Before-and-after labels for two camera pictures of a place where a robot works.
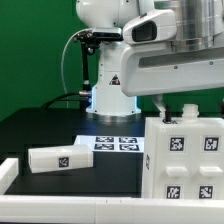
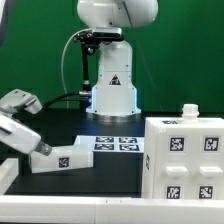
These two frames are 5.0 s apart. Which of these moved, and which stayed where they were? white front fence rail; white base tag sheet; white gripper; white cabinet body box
Moved: white gripper
Stayed: white base tag sheet; white front fence rail; white cabinet body box
